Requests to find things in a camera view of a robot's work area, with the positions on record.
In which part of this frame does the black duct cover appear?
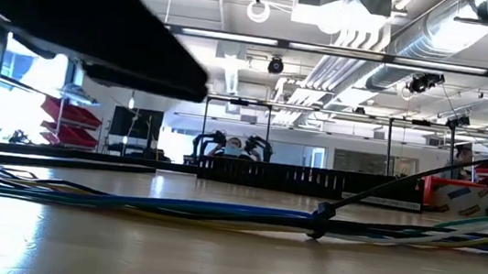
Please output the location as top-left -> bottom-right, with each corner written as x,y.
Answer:
0,149 -> 157,182

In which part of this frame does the multicoloured cable bundle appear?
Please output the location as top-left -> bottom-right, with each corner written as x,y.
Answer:
0,158 -> 488,260

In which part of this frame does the black slotted cable duct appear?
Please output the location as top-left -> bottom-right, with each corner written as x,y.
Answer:
195,153 -> 425,212

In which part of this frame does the black zip tie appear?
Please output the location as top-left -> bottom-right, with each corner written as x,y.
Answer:
305,129 -> 488,260

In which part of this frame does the black monitor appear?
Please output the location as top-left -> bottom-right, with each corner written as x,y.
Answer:
109,104 -> 166,143

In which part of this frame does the red bin shelf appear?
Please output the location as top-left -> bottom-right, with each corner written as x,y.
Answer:
35,94 -> 106,152

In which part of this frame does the person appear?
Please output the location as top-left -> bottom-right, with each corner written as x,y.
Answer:
450,141 -> 477,182
207,133 -> 257,162

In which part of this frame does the orange tape dispenser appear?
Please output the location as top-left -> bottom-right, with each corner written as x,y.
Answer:
418,173 -> 488,220

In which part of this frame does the black background station frame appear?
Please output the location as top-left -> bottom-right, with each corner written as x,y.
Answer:
198,94 -> 276,164
382,115 -> 488,187

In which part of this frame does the white cable coil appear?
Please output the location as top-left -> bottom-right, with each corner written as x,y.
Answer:
244,0 -> 274,26

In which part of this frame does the black overhead camera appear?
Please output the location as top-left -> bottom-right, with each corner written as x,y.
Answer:
266,55 -> 287,77

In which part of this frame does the small wire coil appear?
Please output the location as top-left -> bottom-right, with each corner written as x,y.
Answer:
7,127 -> 35,146

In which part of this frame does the black hanging camera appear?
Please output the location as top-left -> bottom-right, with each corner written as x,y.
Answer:
404,70 -> 447,98

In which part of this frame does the silver ventilation duct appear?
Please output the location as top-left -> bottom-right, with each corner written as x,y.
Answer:
363,0 -> 488,104

